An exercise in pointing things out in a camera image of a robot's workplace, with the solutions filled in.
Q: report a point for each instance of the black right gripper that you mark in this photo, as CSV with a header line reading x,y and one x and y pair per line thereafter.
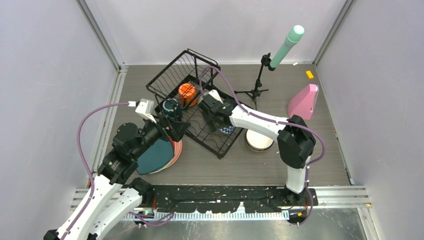
x,y
209,120

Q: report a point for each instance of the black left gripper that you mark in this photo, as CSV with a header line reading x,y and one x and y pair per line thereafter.
x,y
176,129

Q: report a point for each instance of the red patterned bowl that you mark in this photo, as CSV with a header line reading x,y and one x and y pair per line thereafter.
x,y
227,130

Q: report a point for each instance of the dark green mug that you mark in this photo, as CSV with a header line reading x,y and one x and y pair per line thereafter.
x,y
172,108

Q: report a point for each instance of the orange mug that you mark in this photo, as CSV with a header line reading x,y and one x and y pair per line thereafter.
x,y
187,94

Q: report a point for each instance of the white blue-rimmed bowl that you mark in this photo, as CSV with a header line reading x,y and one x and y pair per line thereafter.
x,y
255,136

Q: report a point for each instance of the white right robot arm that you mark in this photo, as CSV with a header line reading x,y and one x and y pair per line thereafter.
x,y
295,143

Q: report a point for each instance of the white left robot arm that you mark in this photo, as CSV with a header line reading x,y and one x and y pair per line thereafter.
x,y
92,219

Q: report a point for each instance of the pink round plate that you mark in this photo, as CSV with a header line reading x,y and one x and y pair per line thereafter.
x,y
177,148

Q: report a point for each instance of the teal square plate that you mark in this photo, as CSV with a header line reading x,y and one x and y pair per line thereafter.
x,y
157,156

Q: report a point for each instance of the black mini tripod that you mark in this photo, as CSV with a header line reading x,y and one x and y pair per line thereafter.
x,y
256,92

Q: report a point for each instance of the brown striped bowl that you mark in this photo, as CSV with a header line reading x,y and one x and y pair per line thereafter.
x,y
259,145

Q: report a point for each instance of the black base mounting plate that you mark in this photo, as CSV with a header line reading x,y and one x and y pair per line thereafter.
x,y
220,199

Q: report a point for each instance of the pink wedge object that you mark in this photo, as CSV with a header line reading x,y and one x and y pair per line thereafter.
x,y
303,104

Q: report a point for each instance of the yellow small block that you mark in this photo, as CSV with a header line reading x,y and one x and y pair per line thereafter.
x,y
309,74

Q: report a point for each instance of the mint green microphone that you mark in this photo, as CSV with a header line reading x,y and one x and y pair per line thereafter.
x,y
292,38

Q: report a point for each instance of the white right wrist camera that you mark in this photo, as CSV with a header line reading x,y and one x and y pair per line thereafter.
x,y
214,93

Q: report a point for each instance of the black wire dish rack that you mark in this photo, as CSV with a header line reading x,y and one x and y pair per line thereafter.
x,y
186,68

